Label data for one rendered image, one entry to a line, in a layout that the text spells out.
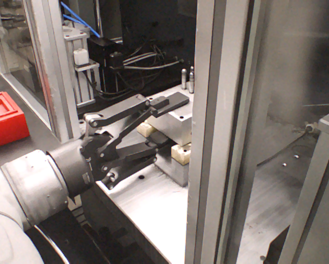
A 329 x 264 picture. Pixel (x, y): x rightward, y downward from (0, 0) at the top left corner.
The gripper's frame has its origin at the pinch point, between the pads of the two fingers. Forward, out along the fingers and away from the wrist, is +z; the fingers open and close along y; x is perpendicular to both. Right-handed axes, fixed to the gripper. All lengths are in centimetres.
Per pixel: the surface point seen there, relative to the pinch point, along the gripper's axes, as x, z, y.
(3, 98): 33.9, -19.2, -2.0
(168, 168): -1.7, -2.5, -8.7
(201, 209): -20.9, -12.6, 5.4
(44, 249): 15.7, -25.9, -30.1
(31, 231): 22.4, -26.5, -30.0
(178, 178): -5.5, -3.5, -7.8
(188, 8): 1.8, 6.3, 16.2
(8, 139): 24.8, -22.4, -6.3
